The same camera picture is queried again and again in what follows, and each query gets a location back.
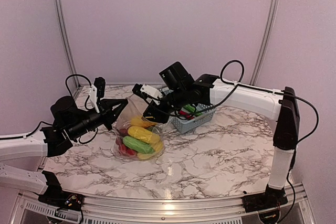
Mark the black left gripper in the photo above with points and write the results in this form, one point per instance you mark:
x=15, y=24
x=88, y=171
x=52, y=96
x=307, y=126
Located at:
x=107, y=113

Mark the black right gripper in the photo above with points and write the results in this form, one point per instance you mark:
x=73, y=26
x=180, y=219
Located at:
x=160, y=117

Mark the clear zip top bag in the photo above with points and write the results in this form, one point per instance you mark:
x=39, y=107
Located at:
x=136, y=107

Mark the red fake chili pepper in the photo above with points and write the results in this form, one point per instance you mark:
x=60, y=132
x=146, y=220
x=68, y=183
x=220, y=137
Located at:
x=185, y=115

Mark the green fake cucumber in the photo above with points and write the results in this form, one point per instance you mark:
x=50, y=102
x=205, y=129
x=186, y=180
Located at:
x=192, y=109

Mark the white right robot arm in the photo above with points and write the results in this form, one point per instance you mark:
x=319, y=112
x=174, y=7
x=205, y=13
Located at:
x=250, y=111

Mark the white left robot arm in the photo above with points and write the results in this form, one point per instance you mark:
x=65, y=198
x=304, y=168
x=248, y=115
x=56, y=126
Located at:
x=49, y=141

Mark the red fake grape bunch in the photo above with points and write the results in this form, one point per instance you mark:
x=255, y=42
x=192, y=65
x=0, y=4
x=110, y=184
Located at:
x=123, y=150

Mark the light blue perforated plastic basket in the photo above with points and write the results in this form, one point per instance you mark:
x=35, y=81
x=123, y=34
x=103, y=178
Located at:
x=184, y=126

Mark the aluminium front rail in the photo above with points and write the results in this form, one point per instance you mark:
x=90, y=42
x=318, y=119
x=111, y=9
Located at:
x=101, y=209

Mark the left aluminium corner post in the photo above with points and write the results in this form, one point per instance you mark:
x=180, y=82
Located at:
x=64, y=35

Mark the aluminium corner post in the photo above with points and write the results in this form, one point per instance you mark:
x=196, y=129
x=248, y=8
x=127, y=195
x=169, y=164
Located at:
x=271, y=17
x=64, y=35

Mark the right aluminium corner post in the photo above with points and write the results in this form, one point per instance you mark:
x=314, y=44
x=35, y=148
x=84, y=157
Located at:
x=271, y=17

